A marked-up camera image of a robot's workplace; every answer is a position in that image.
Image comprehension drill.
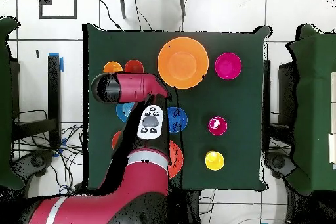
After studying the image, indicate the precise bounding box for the dark blue bowl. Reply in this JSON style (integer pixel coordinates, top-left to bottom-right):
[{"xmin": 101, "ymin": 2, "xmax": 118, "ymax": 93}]
[{"xmin": 167, "ymin": 106, "xmax": 188, "ymax": 133}]

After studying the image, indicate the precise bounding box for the red-orange cup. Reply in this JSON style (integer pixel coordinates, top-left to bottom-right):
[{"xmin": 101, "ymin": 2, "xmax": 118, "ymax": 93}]
[{"xmin": 123, "ymin": 59, "xmax": 144, "ymax": 74}]

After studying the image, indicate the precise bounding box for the light blue bowl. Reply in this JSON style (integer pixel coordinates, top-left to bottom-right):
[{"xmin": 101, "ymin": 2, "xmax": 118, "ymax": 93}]
[{"xmin": 115, "ymin": 102, "xmax": 137, "ymax": 123}]

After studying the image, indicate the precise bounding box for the large red-orange bowl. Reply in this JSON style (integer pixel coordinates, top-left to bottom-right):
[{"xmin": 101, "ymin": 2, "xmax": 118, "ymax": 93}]
[{"xmin": 167, "ymin": 139, "xmax": 185, "ymax": 180}]

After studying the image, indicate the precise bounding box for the large orange bowl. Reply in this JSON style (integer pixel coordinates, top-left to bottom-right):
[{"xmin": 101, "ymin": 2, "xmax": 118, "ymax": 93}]
[{"xmin": 157, "ymin": 37, "xmax": 210, "ymax": 89}]

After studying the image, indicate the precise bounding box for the pink-red cup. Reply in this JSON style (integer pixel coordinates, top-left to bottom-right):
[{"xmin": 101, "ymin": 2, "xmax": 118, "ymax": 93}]
[{"xmin": 207, "ymin": 116, "xmax": 228, "ymax": 136}]

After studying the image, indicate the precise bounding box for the small red-orange bowl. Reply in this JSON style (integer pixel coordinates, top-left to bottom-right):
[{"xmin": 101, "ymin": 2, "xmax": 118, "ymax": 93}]
[{"xmin": 111, "ymin": 129, "xmax": 123, "ymax": 150}]

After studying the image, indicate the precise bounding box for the yellow cup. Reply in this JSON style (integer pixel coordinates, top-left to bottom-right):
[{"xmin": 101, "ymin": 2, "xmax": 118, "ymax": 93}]
[{"xmin": 205, "ymin": 150, "xmax": 226, "ymax": 171}]

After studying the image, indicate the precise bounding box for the dark green tablecloth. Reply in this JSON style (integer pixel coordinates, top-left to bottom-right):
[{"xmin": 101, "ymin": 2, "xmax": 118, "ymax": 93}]
[{"xmin": 82, "ymin": 22, "xmax": 271, "ymax": 191}]

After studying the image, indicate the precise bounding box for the orange cup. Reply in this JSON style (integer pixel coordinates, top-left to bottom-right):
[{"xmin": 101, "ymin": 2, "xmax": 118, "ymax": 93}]
[{"xmin": 102, "ymin": 60, "xmax": 124, "ymax": 74}]

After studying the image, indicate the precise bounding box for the pink-red bowl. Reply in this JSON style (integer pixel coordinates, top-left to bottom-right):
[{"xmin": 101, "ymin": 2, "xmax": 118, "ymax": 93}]
[{"xmin": 214, "ymin": 52, "xmax": 243, "ymax": 81}]

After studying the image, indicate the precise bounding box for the blue tape piece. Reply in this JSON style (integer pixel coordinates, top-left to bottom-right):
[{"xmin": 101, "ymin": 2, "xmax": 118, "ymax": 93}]
[{"xmin": 48, "ymin": 52, "xmax": 64, "ymax": 72}]

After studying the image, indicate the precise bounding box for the neighbouring green cloth table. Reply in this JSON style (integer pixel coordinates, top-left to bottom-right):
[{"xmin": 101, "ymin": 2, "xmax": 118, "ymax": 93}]
[
  {"xmin": 0, "ymin": 16, "xmax": 26, "ymax": 190},
  {"xmin": 285, "ymin": 23, "xmax": 336, "ymax": 196}
]

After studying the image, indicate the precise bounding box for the white panel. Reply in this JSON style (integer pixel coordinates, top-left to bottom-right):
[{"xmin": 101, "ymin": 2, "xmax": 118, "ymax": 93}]
[{"xmin": 327, "ymin": 71, "xmax": 336, "ymax": 164}]

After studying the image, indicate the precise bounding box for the black cable with plug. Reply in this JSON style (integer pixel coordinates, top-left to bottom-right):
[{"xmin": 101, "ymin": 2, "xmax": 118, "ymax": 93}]
[{"xmin": 94, "ymin": 0, "xmax": 123, "ymax": 30}]

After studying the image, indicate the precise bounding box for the tangle of cables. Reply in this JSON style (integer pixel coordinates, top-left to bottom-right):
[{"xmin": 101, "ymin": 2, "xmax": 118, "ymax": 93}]
[{"xmin": 12, "ymin": 123, "xmax": 85, "ymax": 196}]

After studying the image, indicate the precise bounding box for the black metal frame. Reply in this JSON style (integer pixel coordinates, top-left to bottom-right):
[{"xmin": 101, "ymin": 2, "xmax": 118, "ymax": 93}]
[
  {"xmin": 262, "ymin": 59, "xmax": 295, "ymax": 146},
  {"xmin": 11, "ymin": 54, "xmax": 62, "ymax": 150}
]

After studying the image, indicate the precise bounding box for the camera tripod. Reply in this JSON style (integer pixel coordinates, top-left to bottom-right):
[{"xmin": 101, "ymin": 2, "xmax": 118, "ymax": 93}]
[{"xmin": 117, "ymin": 0, "xmax": 190, "ymax": 20}]

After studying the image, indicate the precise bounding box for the dark grey pedestal base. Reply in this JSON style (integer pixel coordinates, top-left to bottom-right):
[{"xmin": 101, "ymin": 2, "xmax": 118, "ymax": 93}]
[
  {"xmin": 11, "ymin": 150, "xmax": 56, "ymax": 179},
  {"xmin": 264, "ymin": 151, "xmax": 299, "ymax": 179}
]

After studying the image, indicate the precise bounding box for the black square frame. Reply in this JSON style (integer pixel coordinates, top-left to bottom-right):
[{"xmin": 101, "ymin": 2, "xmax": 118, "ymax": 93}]
[{"xmin": 38, "ymin": 0, "xmax": 77, "ymax": 20}]

